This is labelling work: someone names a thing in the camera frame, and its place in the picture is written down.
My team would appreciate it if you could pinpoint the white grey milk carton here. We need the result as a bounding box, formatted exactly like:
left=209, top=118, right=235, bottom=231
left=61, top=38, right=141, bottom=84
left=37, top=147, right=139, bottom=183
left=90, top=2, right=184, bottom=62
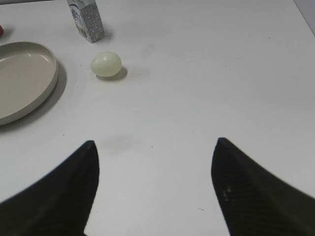
left=66, top=0, right=106, bottom=44

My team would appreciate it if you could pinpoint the red object at edge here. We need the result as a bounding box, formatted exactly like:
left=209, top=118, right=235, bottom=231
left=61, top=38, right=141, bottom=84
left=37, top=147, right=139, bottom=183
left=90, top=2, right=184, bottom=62
left=0, top=25, right=4, bottom=37

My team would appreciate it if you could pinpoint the pale white egg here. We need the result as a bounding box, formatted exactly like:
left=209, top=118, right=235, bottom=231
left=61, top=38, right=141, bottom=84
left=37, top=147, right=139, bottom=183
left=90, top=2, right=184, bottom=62
left=90, top=52, right=122, bottom=77

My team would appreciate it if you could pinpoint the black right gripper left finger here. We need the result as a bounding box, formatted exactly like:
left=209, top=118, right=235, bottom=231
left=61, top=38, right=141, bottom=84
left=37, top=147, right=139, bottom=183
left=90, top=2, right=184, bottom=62
left=0, top=141, right=99, bottom=236

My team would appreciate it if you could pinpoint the beige round plate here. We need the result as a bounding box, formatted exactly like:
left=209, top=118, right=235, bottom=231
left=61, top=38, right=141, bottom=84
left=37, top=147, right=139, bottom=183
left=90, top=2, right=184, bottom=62
left=0, top=42, right=59, bottom=125

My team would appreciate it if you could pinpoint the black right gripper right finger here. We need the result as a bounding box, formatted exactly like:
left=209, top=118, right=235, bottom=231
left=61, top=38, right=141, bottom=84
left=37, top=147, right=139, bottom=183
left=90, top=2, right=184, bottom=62
left=211, top=138, right=315, bottom=236

